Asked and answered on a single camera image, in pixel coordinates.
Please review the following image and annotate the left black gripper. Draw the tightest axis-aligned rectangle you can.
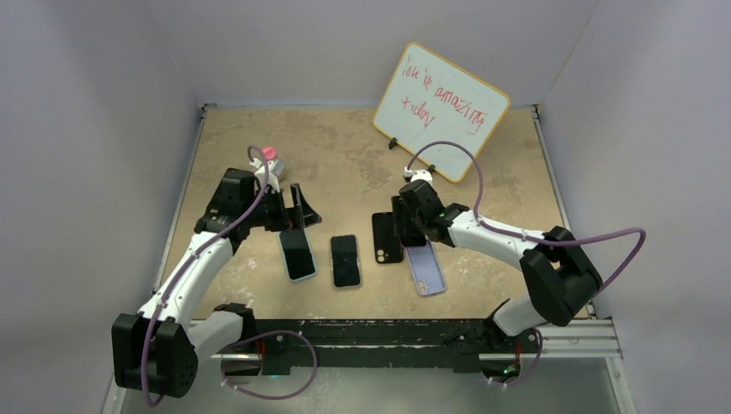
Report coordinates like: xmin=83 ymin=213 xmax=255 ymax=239
xmin=244 ymin=184 xmax=320 ymax=233

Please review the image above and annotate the black phone case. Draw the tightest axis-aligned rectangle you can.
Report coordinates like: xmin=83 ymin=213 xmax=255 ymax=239
xmin=372 ymin=212 xmax=403 ymax=265

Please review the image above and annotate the light blue phone case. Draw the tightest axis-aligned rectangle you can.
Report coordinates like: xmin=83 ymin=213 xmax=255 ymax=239
xmin=277 ymin=228 xmax=319 ymax=284

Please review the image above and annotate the lavender phone case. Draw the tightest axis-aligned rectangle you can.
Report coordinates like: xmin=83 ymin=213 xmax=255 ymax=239
xmin=404 ymin=241 xmax=447 ymax=297

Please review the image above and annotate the clear magsafe phone case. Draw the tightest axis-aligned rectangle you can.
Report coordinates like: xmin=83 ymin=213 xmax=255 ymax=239
xmin=329 ymin=234 xmax=364 ymax=291

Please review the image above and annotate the black phone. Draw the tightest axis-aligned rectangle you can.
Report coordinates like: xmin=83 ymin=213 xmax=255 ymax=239
xmin=331 ymin=235 xmax=362 ymax=289
xmin=279 ymin=229 xmax=317 ymax=282

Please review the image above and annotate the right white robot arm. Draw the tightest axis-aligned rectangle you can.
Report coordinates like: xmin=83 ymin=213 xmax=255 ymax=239
xmin=391 ymin=179 xmax=603 ymax=351

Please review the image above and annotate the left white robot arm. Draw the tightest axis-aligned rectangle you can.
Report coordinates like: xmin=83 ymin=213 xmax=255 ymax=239
xmin=111 ymin=168 xmax=322 ymax=406

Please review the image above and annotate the pink capped small bottle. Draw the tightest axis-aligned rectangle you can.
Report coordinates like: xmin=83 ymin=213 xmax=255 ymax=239
xmin=262 ymin=147 xmax=284 ymax=175

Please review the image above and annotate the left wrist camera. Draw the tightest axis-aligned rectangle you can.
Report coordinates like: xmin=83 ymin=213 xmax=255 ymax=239
xmin=250 ymin=159 xmax=284 ymax=193

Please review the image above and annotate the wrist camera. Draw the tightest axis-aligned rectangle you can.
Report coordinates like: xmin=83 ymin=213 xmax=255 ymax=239
xmin=403 ymin=167 xmax=433 ymax=185
xmin=250 ymin=159 xmax=284 ymax=193

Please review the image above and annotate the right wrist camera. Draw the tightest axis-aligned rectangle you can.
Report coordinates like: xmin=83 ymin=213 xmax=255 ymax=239
xmin=403 ymin=167 xmax=433 ymax=185

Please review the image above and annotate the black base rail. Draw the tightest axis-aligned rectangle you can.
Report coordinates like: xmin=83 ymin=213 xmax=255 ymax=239
xmin=216 ymin=318 xmax=540 ymax=377

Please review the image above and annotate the whiteboard with yellow frame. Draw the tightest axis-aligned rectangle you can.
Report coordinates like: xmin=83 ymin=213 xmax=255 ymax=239
xmin=372 ymin=42 xmax=510 ymax=183

